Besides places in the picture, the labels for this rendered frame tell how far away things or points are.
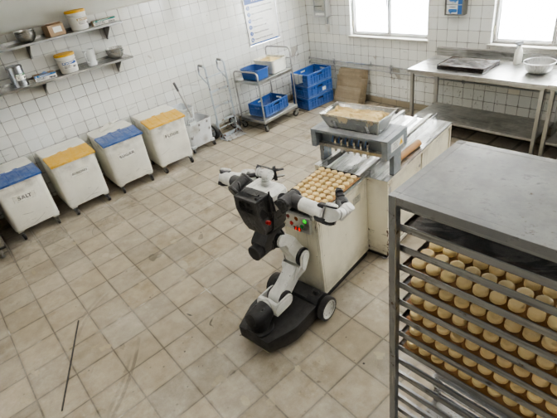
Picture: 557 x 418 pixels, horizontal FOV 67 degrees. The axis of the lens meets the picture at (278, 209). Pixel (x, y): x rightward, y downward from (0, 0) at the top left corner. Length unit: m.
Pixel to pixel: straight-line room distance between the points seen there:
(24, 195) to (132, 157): 1.32
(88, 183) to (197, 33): 2.74
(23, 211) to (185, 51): 3.12
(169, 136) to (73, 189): 1.41
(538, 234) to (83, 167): 5.12
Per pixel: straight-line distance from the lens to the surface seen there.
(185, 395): 3.31
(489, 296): 1.59
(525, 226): 1.35
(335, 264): 3.50
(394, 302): 1.73
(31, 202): 5.71
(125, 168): 5.93
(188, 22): 6.82
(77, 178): 5.75
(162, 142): 6.05
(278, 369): 3.24
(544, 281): 1.39
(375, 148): 3.49
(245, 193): 2.74
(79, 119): 6.29
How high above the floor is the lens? 2.58
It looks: 32 degrees down
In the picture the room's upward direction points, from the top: 10 degrees counter-clockwise
